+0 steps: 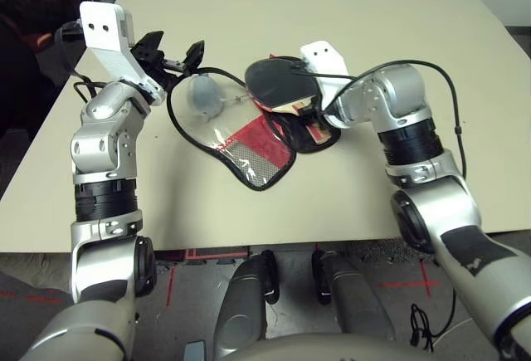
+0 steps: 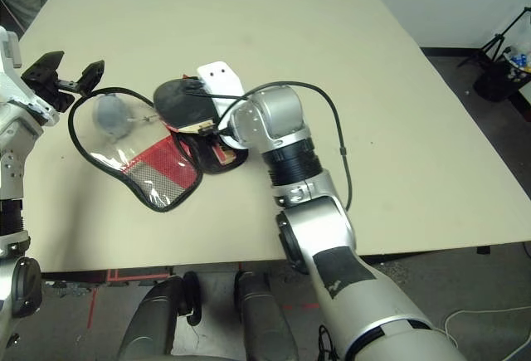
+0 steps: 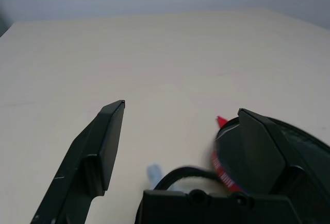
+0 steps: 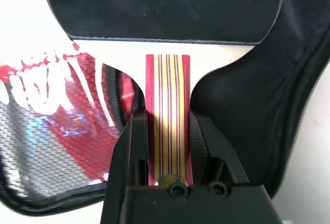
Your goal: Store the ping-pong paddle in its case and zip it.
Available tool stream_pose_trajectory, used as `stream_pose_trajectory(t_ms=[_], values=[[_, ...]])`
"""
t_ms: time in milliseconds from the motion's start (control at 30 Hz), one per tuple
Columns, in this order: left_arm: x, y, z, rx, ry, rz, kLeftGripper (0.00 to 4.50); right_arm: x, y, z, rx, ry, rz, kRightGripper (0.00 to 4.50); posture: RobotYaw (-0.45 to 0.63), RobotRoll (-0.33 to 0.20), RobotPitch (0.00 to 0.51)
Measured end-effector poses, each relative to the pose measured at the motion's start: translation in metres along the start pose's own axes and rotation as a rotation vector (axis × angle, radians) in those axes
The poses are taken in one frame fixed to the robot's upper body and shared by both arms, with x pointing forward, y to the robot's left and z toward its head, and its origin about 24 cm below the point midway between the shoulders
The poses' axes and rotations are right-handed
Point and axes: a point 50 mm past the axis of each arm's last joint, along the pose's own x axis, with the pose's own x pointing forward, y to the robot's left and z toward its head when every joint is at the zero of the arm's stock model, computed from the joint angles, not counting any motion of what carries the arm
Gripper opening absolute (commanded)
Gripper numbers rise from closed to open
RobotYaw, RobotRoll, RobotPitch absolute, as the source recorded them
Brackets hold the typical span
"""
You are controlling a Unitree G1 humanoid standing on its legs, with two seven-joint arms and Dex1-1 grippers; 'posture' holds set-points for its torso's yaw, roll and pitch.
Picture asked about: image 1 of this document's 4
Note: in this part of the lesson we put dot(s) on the grey robot torso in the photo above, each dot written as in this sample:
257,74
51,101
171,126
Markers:
327,350

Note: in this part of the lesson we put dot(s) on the grey right robot leg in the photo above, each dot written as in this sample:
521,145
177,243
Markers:
357,303

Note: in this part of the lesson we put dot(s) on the grey left robot leg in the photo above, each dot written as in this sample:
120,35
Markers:
245,303

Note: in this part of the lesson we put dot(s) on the grey robot leg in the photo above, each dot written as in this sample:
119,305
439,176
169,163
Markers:
357,303
245,303

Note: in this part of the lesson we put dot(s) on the small grey blue box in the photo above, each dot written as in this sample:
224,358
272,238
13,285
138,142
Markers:
195,352

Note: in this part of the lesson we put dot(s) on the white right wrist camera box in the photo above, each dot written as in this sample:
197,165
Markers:
323,52

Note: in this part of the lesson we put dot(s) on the black rubber ping-pong paddle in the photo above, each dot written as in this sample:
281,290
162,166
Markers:
278,83

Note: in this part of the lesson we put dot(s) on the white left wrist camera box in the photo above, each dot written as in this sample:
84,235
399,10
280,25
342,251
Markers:
101,33

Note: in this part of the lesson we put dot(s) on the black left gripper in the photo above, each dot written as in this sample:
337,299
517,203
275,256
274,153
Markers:
153,65

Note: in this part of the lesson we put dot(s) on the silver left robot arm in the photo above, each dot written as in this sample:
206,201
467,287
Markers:
103,145

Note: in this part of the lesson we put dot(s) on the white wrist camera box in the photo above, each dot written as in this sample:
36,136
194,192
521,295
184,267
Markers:
323,52
101,33

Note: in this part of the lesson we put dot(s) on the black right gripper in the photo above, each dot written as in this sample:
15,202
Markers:
318,122

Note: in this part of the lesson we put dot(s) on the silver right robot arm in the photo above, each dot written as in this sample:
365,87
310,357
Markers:
406,95

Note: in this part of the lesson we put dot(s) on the black red paddle case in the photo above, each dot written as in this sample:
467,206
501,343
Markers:
249,153

